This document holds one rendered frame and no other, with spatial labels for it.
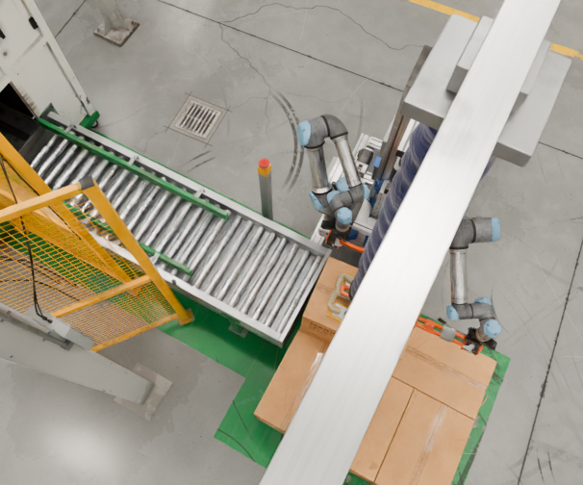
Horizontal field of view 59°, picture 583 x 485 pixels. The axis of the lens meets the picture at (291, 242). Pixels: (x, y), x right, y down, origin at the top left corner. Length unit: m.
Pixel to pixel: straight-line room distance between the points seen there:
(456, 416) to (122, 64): 4.04
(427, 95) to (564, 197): 3.71
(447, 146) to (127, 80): 4.37
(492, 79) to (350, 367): 0.60
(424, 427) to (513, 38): 2.61
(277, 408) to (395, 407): 0.72
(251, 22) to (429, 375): 3.64
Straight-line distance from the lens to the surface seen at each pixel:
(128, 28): 5.45
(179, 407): 3.90
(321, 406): 0.77
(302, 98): 4.82
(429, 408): 3.40
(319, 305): 2.98
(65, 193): 2.10
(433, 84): 1.26
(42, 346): 2.29
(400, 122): 2.58
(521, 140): 1.24
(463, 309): 2.62
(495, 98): 1.04
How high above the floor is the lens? 3.82
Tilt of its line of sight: 68 degrees down
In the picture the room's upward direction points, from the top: 2 degrees clockwise
